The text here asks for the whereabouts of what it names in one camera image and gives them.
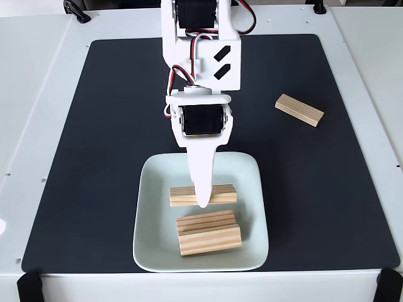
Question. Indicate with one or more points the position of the plain wooden block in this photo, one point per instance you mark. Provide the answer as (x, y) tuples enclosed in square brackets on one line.
[(223, 195), (209, 242), (299, 110)]

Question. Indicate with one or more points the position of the grooved wooden block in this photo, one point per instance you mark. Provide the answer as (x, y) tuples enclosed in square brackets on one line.
[(204, 218)]

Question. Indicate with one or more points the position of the pale green square plate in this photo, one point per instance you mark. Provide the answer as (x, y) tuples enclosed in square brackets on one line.
[(151, 204)]

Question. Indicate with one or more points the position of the black rubber mat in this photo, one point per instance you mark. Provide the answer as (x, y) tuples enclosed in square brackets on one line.
[(78, 157)]

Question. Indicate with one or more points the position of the black corner bracket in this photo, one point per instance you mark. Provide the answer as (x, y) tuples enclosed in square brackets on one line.
[(30, 287), (390, 286)]

